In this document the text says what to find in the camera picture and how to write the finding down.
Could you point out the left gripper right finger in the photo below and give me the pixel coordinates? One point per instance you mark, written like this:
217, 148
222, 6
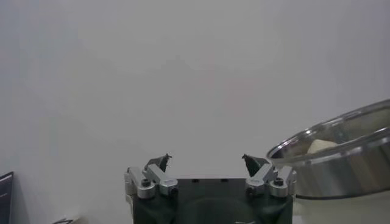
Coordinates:
262, 178

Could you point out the white steamed baozi bun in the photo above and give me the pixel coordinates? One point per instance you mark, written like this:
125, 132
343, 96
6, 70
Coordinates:
321, 146

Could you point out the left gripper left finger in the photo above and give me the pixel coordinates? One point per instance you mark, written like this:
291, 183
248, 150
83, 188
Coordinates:
155, 178

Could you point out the stainless steel steamer basket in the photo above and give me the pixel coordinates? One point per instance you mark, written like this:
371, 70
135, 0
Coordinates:
350, 173

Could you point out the dark screen panel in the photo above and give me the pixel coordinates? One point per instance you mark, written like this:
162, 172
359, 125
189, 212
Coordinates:
6, 201

